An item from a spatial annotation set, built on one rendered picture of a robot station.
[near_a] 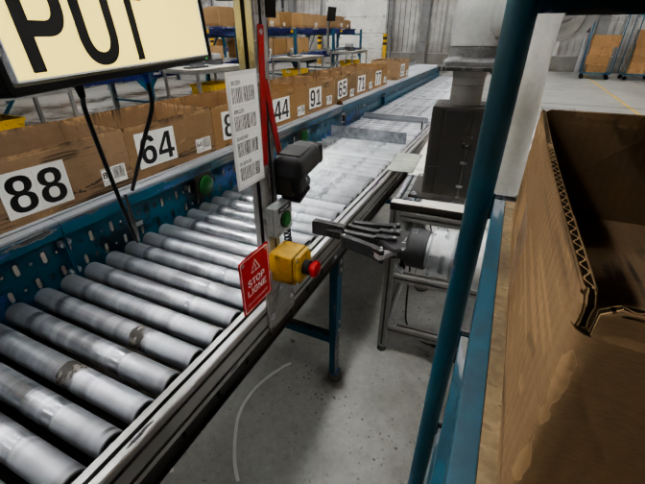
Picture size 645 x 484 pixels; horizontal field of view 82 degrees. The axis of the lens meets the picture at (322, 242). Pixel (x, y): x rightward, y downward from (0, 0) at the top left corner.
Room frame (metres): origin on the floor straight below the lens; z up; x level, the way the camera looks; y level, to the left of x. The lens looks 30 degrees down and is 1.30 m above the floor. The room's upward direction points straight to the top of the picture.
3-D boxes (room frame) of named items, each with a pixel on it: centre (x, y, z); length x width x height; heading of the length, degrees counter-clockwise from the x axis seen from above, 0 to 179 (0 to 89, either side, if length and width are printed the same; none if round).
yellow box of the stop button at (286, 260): (0.74, 0.05, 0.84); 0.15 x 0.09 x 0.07; 155
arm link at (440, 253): (0.58, -0.22, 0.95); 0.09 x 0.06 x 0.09; 155
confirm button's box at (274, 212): (0.72, 0.09, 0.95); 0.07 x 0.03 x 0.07; 155
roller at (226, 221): (1.10, 0.25, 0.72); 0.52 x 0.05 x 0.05; 65
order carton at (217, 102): (1.70, 0.47, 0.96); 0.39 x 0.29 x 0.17; 155
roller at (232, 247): (0.99, 0.30, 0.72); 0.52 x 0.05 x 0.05; 65
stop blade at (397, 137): (2.19, -0.26, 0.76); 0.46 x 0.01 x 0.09; 65
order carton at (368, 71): (3.12, -0.19, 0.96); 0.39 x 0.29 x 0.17; 154
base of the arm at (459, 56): (1.41, -0.51, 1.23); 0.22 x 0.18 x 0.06; 165
